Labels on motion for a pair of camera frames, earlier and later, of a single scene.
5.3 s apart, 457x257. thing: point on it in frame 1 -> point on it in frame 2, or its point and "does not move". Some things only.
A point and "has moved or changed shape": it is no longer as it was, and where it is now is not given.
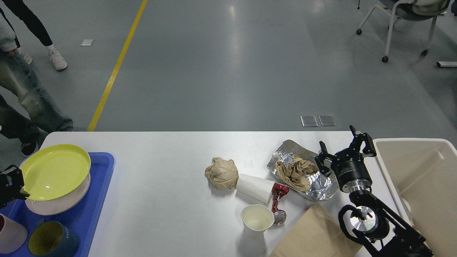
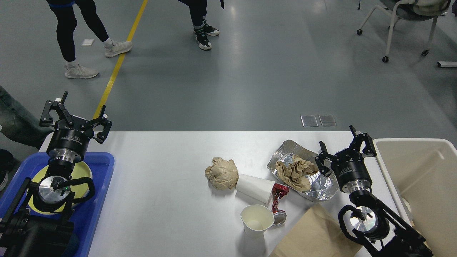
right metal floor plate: x=327 y=120 does not move
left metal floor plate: x=309 y=121 does not move
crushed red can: x=279 y=216 does not move
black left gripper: x=15 y=181 -> x=68 y=144
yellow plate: x=55 y=170 has moved or changed shape
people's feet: x=19 y=8 -> x=67 y=13
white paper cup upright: x=256 y=218 does not move
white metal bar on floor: x=446 y=64 does not move
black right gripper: x=352 y=174 does not move
